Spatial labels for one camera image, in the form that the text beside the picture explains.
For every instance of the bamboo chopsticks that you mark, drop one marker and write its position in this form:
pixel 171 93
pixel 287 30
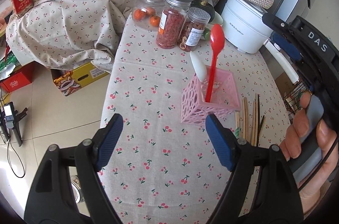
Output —
pixel 237 130

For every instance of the red plastic spoon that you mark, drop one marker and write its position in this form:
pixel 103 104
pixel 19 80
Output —
pixel 217 43

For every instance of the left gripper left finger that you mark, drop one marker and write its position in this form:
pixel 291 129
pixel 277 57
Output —
pixel 105 141

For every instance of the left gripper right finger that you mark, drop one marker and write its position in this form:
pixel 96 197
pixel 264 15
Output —
pixel 223 140

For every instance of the right hand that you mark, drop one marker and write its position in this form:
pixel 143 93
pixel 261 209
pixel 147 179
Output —
pixel 315 190

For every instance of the white electric pot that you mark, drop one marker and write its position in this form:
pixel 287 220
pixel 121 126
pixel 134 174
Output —
pixel 244 28

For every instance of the black chopstick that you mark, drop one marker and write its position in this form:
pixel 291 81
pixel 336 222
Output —
pixel 260 129
pixel 258 119

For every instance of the yellow cardboard box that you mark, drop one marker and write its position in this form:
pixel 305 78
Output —
pixel 70 81

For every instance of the glass jar with tomatoes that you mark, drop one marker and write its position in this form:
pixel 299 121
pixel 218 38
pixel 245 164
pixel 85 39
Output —
pixel 146 14

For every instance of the small green jade ball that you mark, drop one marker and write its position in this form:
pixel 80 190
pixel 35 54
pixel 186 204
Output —
pixel 206 34

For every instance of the dried fruit jar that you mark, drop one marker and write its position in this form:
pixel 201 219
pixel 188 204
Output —
pixel 193 28

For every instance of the red box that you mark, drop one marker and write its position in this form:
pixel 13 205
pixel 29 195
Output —
pixel 21 77

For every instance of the green squash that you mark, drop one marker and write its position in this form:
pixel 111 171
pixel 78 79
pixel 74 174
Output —
pixel 206 6

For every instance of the white plastic spoon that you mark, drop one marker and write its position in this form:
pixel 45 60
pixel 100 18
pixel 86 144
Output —
pixel 199 67

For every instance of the white bowl stack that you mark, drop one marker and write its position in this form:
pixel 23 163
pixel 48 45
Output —
pixel 217 20

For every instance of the black wire rack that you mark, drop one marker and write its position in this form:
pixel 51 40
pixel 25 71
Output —
pixel 293 97

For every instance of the black tipped chopstick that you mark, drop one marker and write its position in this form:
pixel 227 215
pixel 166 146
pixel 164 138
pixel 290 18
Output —
pixel 260 129

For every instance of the goji berry jar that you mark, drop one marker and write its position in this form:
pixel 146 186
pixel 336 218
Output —
pixel 171 22

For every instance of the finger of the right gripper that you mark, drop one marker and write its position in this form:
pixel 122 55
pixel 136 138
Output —
pixel 282 44
pixel 276 24

